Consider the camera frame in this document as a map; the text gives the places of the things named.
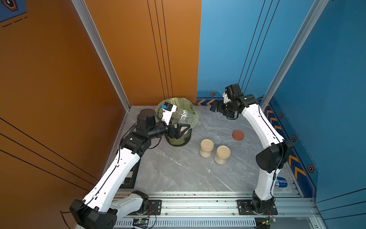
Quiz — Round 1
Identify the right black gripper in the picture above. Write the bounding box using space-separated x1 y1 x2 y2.
209 99 235 118

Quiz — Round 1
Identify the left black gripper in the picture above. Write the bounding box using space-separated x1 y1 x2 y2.
146 117 189 141

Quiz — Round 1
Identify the glass jar with rice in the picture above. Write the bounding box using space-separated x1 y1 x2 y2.
171 108 198 128

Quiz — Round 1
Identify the red jar lid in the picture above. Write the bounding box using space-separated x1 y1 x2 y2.
232 130 245 141

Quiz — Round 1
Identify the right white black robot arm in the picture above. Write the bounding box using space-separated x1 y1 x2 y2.
210 84 293 215

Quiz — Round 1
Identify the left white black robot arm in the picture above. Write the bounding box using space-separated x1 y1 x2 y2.
69 105 191 229

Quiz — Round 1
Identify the rice jar cream lid left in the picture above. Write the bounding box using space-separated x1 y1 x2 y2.
199 139 214 158

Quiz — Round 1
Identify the yellow-green plastic bin liner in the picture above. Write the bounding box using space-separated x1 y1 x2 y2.
155 97 201 128

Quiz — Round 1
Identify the black white checkerboard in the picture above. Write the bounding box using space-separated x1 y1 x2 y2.
120 161 140 189

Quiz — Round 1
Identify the left green circuit board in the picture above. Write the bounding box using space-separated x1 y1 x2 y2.
132 218 150 229

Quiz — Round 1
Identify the green circuit board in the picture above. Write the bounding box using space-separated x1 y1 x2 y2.
261 218 277 229
132 218 150 229

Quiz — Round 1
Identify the blue silver can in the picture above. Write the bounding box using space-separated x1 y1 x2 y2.
275 177 288 188

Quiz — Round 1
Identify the right green circuit board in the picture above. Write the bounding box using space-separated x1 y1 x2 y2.
261 218 277 229

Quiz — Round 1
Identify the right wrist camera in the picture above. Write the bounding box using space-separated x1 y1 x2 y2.
223 92 231 104

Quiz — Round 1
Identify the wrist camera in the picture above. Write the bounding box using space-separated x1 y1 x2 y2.
162 102 177 126
223 92 231 104

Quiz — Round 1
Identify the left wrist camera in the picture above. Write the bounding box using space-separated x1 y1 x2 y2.
162 102 177 126

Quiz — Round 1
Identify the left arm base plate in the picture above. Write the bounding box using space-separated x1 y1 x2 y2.
134 199 162 216

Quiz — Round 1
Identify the aluminium front rail frame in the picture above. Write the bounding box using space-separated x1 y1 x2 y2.
112 192 327 229

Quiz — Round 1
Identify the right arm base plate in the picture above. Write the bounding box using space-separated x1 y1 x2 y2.
236 199 278 216

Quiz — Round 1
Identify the right aluminium corner post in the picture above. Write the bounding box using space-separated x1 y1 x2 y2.
260 0 329 111

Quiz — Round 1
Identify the aluminium corner post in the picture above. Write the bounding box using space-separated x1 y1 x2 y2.
260 0 329 111
72 0 131 112

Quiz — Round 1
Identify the left aluminium corner post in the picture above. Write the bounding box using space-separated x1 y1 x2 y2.
72 0 131 112

